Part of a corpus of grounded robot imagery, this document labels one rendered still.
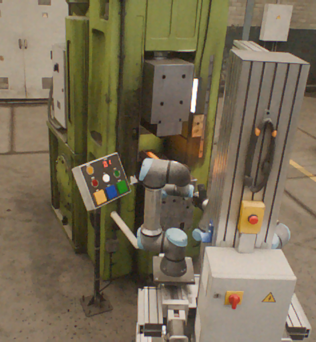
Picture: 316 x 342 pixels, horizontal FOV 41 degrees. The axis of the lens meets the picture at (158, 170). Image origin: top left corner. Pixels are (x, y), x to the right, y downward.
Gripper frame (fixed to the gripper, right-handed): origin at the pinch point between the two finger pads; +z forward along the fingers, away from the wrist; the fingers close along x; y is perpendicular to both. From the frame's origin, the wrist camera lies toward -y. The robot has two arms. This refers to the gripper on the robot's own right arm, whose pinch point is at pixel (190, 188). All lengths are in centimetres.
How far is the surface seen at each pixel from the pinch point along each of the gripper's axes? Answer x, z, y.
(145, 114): -17, 39, -41
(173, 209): 3.2, 24.8, 30.6
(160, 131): -9.4, 30.6, -30.6
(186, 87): 8, 31, -61
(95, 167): -61, 17, -17
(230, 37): 435, 561, -23
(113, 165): -47, 22, -14
